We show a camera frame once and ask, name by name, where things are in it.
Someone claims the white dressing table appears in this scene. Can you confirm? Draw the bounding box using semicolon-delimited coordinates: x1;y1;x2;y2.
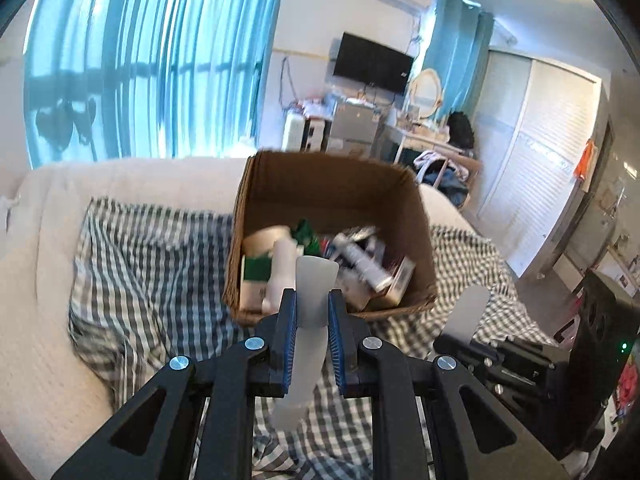
384;125;483;171

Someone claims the oval vanity mirror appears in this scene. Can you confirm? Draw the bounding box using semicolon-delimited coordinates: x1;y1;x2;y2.
409;68;442;120

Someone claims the black backpack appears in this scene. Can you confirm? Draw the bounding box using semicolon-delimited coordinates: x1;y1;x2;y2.
447;112;475;150

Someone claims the green white carton box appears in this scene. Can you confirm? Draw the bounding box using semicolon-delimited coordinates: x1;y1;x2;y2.
239;255;271;313

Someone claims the wooden chair with clothes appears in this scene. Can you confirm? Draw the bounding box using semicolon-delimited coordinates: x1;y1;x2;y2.
412;146;483;209

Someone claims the white purple cream tube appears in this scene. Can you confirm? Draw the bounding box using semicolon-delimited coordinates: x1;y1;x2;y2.
333;233;393;292

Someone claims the silver mini fridge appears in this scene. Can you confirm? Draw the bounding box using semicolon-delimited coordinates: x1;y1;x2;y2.
326;101;381;158

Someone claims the small white red box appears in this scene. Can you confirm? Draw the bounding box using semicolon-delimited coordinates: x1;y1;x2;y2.
368;257;416;311

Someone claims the teal window curtain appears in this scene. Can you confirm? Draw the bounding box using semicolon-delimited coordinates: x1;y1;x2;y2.
24;0;280;168

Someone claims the white plastic bottle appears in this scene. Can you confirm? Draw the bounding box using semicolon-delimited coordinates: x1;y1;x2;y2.
262;237;298;315

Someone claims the black wall television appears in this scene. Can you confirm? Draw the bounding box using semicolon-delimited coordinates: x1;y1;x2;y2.
333;32;414;96

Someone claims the teal curtain by wardrobe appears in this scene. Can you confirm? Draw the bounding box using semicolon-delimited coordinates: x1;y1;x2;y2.
423;0;495;119

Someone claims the brown cardboard box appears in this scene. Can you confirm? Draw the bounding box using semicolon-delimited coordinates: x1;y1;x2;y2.
224;151;437;326

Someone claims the masking tape roll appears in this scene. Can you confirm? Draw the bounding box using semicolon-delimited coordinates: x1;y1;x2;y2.
242;226;291;258

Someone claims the checkered plaid cloth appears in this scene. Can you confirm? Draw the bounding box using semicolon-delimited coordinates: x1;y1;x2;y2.
68;198;547;479

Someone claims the white bed blanket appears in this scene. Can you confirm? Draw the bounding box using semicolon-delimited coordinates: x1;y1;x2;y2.
1;152;465;479

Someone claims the white louvered wardrobe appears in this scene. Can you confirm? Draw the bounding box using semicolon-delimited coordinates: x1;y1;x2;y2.
466;50;602;276

